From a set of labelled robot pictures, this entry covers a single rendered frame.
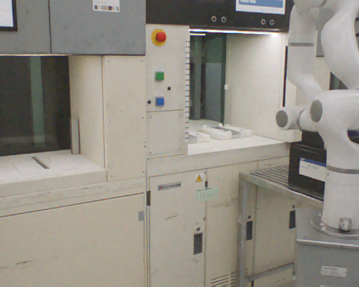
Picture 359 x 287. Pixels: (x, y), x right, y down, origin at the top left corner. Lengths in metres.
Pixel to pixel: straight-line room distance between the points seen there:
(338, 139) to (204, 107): 1.71
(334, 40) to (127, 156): 0.86
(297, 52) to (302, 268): 0.72
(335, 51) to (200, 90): 1.58
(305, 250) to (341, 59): 0.57
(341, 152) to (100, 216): 0.92
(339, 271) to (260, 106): 1.17
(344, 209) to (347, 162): 0.14
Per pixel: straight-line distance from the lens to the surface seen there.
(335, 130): 1.30
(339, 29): 1.42
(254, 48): 2.35
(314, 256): 1.36
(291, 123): 1.59
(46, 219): 1.67
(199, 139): 2.11
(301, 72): 1.60
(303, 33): 1.60
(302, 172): 1.82
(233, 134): 2.23
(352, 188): 1.38
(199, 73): 2.84
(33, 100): 2.03
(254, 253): 2.26
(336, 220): 1.41
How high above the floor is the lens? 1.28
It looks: 11 degrees down
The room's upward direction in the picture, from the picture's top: straight up
